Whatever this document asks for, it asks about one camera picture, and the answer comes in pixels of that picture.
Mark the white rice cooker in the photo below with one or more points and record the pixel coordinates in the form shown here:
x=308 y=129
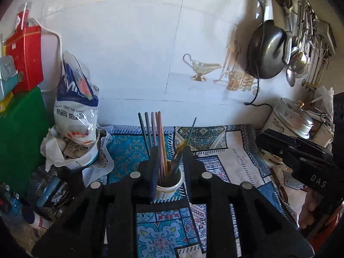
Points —
x=290 y=118

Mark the hanging steel ladle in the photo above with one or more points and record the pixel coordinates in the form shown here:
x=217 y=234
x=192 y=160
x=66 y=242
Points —
x=290 y=77

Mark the hanging scissors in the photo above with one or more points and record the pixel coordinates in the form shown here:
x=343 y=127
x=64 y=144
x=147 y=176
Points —
x=287 y=6

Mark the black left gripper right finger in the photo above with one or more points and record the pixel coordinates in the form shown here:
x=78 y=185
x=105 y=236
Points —
x=240 y=221

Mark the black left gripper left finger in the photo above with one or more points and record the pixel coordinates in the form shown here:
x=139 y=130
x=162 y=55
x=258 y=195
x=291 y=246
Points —
x=102 y=220

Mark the patterned blue table mat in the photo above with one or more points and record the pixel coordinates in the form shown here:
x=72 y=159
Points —
x=176 y=227

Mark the black hanging wok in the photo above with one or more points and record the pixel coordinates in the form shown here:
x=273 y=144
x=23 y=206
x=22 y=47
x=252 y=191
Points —
x=265 y=51

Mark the white ribbed ceramic cup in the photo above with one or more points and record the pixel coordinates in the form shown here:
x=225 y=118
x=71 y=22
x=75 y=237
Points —
x=171 y=182

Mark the red tin box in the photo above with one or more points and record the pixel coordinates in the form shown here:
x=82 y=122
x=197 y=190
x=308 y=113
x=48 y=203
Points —
x=25 y=48

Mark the teal tissue box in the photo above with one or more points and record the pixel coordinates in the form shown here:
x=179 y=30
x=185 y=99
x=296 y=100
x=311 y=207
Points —
x=8 y=75

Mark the grey chopstick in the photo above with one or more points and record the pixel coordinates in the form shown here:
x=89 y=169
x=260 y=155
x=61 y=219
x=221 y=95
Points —
x=144 y=134

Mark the pink chopstick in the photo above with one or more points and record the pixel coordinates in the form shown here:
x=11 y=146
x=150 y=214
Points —
x=162 y=145

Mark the green storage box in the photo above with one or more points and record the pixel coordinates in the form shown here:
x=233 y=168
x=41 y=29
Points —
x=23 y=126

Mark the right human hand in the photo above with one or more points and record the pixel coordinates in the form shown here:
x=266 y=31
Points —
x=312 y=200

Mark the white blue plastic bag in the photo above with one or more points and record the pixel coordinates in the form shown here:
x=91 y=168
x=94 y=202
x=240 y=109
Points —
x=76 y=103

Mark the hanging slotted ladle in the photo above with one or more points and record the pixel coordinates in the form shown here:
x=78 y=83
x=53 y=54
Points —
x=298 y=61

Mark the gold spoon in cup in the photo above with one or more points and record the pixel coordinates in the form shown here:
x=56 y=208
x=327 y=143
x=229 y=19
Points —
x=179 y=151

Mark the red white can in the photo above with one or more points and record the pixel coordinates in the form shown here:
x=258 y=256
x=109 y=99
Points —
x=22 y=16

